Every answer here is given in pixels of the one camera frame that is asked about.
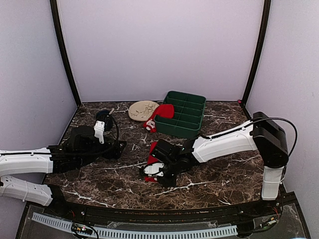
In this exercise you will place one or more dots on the beige bird pattern plate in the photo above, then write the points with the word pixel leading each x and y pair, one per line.
pixel 142 110

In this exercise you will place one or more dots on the white slotted cable duct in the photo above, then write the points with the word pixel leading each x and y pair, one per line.
pixel 134 231

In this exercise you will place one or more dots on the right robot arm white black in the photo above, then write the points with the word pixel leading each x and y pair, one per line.
pixel 261 133

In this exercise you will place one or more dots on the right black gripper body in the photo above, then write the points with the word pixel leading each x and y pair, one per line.
pixel 172 168

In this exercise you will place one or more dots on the black frame post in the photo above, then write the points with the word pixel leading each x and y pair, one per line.
pixel 258 52
pixel 63 51

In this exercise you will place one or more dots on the dark blue cup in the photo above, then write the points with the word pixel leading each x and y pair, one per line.
pixel 104 116

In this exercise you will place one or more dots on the green divided plastic organizer tray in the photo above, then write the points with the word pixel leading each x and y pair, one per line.
pixel 187 118

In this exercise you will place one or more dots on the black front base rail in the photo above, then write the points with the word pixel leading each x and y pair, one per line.
pixel 239 213

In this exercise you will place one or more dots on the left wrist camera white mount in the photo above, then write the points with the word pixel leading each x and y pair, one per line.
pixel 99 130

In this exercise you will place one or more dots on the black left frame post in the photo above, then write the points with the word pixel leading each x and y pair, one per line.
pixel 63 51

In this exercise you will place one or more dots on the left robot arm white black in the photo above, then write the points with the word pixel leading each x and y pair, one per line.
pixel 32 161

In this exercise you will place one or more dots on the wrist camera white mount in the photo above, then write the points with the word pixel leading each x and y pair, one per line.
pixel 99 130
pixel 153 170

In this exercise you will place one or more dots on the red Santa sock in tray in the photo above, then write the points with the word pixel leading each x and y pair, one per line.
pixel 164 111

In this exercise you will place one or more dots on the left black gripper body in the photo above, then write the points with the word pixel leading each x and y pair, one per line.
pixel 87 157

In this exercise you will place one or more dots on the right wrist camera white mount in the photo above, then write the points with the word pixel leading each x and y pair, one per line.
pixel 153 170

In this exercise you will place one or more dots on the black right frame post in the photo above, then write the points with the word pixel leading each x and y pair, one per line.
pixel 258 52

